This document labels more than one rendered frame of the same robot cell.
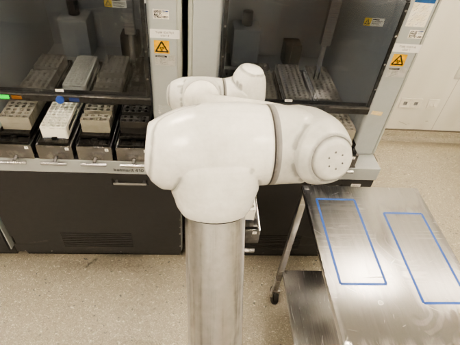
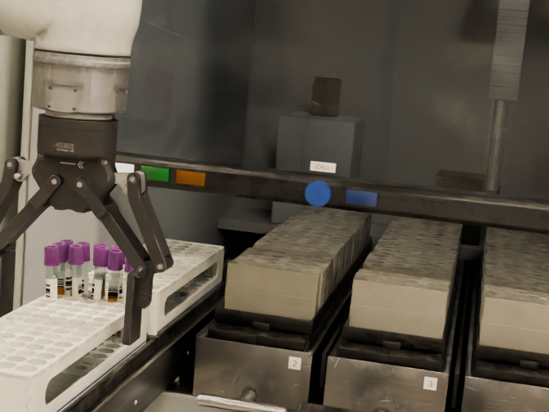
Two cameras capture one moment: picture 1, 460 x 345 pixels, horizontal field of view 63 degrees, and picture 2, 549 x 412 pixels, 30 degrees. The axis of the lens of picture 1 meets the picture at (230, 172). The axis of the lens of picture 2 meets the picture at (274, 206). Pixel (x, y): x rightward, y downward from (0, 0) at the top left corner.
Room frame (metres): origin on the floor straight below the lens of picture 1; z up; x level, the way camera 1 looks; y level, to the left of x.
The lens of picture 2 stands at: (0.14, -0.52, 1.14)
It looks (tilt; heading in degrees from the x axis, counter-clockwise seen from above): 9 degrees down; 18
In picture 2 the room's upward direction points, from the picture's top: 5 degrees clockwise
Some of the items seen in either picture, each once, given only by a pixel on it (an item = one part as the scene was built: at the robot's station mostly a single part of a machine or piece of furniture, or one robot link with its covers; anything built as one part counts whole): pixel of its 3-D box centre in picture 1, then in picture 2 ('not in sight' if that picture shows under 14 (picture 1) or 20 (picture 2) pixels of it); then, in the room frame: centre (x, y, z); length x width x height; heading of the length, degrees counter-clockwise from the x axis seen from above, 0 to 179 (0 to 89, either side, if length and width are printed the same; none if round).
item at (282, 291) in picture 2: not in sight; (272, 291); (1.29, -0.15, 0.85); 0.12 x 0.02 x 0.06; 97
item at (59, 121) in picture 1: (64, 113); not in sight; (1.28, 0.72, 0.83); 0.30 x 0.10 x 0.06; 7
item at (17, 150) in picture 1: (40, 104); not in sight; (1.40, 0.89, 0.78); 0.73 x 0.14 x 0.09; 7
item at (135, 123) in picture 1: (134, 126); not in sight; (1.22, 0.40, 0.85); 0.12 x 0.02 x 0.06; 97
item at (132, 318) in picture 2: not in sight; (133, 306); (1.01, -0.10, 0.88); 0.03 x 0.01 x 0.07; 7
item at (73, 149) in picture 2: not in sight; (76, 162); (1.01, -0.03, 1.02); 0.08 x 0.07 x 0.09; 97
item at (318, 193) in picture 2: not in sight; (318, 193); (1.27, -0.20, 0.98); 0.03 x 0.01 x 0.03; 97
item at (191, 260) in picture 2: not in sight; (155, 285); (1.28, 0.01, 0.83); 0.30 x 0.10 x 0.06; 7
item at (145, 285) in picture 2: not in sight; (153, 282); (1.02, -0.11, 0.91); 0.03 x 0.01 x 0.05; 97
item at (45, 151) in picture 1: (74, 105); not in sight; (1.42, 0.73, 0.78); 0.73 x 0.14 x 0.09; 7
